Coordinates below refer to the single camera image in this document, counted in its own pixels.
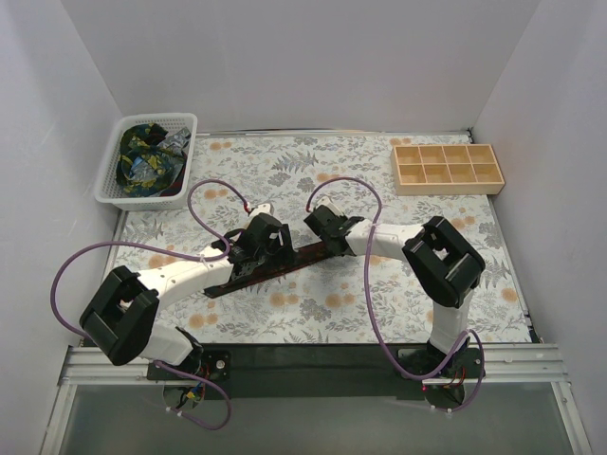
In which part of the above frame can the aluminium frame rail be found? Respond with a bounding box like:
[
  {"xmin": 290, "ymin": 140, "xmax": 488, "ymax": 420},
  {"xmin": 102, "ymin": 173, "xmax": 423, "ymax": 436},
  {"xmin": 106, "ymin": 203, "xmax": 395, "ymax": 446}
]
[{"xmin": 42, "ymin": 343, "xmax": 592, "ymax": 454}]

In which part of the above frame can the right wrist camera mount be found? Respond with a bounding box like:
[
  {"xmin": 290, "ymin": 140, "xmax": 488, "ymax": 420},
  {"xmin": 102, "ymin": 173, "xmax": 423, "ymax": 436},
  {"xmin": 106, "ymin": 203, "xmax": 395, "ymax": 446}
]
[{"xmin": 314, "ymin": 195, "xmax": 344, "ymax": 217}]

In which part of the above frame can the purple cable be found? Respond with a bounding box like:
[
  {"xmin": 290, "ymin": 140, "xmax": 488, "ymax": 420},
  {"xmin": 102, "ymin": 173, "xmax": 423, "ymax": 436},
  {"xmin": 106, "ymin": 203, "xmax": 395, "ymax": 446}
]
[
  {"xmin": 305, "ymin": 176, "xmax": 487, "ymax": 413},
  {"xmin": 49, "ymin": 178, "xmax": 252, "ymax": 430}
]

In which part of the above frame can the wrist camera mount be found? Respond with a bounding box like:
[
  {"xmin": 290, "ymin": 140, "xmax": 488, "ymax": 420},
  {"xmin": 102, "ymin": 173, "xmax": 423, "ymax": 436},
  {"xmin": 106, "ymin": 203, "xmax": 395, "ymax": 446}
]
[
  {"xmin": 314, "ymin": 195, "xmax": 344, "ymax": 217},
  {"xmin": 249, "ymin": 203, "xmax": 274, "ymax": 217}
]

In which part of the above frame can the floral table mat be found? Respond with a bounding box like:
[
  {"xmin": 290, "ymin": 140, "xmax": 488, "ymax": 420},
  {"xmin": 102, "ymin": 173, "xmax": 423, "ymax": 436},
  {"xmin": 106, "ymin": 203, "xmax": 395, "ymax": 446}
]
[{"xmin": 110, "ymin": 135, "xmax": 530, "ymax": 343}]

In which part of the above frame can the silver blue patterned tie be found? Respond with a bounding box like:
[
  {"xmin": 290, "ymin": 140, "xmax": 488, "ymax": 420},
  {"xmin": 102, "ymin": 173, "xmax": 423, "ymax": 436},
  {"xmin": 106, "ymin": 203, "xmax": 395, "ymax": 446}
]
[{"xmin": 157, "ymin": 129, "xmax": 191, "ymax": 192}]

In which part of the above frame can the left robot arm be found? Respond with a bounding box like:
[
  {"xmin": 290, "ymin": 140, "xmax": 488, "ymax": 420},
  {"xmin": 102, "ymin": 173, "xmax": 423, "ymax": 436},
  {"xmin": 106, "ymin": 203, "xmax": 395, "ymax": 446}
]
[{"xmin": 80, "ymin": 212, "xmax": 294, "ymax": 379}]

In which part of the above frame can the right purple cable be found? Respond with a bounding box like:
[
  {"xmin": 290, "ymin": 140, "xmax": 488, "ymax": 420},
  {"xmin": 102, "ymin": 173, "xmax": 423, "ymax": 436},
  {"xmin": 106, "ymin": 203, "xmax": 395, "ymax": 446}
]
[{"xmin": 305, "ymin": 176, "xmax": 487, "ymax": 413}]

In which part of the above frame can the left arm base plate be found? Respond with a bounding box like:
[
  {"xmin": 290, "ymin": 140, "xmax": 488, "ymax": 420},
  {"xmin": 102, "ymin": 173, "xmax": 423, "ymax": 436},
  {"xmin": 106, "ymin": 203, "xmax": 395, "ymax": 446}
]
[{"xmin": 146, "ymin": 349, "xmax": 231, "ymax": 381}]

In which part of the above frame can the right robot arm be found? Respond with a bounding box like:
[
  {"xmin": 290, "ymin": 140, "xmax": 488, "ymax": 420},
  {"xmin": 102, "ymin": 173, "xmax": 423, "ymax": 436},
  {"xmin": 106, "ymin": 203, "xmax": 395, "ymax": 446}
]
[{"xmin": 304, "ymin": 204, "xmax": 486, "ymax": 377}]

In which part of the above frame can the dark red patterned tie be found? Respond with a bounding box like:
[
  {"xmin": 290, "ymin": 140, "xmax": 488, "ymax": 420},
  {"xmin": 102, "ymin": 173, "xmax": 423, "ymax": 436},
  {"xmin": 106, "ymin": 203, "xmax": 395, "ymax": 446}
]
[{"xmin": 204, "ymin": 243, "xmax": 333, "ymax": 298}]

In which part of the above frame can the wooden compartment box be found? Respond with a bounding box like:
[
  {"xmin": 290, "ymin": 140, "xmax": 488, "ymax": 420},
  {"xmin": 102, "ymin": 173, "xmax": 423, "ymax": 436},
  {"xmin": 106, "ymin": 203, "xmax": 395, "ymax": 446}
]
[{"xmin": 391, "ymin": 144, "xmax": 505, "ymax": 196}]

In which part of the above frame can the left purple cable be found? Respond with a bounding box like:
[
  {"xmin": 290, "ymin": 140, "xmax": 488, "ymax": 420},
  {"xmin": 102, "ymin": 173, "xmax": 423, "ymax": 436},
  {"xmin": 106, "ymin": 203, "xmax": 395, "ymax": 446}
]
[{"xmin": 49, "ymin": 178, "xmax": 252, "ymax": 430}]

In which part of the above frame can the white plastic basket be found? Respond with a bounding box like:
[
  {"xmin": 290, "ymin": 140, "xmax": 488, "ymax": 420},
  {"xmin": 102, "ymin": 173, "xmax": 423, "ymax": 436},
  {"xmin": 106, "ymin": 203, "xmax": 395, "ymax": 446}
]
[{"xmin": 94, "ymin": 113, "xmax": 197, "ymax": 211}]

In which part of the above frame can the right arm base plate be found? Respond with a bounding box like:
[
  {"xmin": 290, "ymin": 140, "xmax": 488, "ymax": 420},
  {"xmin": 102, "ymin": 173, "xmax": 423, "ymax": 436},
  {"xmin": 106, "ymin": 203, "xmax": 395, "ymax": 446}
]
[{"xmin": 396, "ymin": 346, "xmax": 485, "ymax": 379}]

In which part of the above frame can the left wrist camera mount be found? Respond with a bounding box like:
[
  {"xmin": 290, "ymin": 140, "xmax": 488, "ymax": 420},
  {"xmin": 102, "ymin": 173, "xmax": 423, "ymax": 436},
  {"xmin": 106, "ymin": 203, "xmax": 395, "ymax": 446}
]
[{"xmin": 249, "ymin": 203, "xmax": 274, "ymax": 217}]

